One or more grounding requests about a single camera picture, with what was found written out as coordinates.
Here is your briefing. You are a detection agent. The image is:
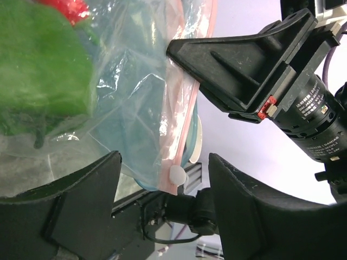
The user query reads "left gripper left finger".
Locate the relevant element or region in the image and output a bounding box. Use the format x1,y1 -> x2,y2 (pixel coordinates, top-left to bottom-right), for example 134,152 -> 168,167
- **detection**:
1,151 -> 121,259

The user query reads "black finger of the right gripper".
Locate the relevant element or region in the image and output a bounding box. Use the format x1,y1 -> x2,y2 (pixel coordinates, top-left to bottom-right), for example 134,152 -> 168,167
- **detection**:
166,9 -> 317,113

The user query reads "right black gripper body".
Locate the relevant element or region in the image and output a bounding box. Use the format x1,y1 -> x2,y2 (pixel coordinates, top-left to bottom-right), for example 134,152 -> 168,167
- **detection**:
229,26 -> 346,163

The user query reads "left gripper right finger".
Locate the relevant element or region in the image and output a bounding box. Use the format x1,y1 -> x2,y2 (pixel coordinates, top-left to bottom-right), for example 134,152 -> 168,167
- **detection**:
208,153 -> 346,259

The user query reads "clear zip top bag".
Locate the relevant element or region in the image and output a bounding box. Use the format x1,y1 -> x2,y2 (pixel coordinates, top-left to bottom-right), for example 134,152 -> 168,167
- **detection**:
1,1 -> 217,197

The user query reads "green bell pepper toy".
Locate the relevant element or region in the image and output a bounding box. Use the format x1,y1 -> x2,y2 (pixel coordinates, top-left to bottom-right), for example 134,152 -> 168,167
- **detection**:
1,1 -> 95,149

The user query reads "red chili toy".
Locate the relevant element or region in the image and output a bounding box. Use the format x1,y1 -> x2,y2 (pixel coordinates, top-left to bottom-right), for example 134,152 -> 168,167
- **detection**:
37,0 -> 90,26

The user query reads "teal plastic food container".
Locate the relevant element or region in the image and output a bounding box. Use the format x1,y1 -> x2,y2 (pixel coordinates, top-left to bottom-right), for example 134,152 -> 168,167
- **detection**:
119,100 -> 197,194

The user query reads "white bowl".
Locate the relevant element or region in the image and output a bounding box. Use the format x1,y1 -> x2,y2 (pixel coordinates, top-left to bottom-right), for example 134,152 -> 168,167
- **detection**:
189,116 -> 203,164

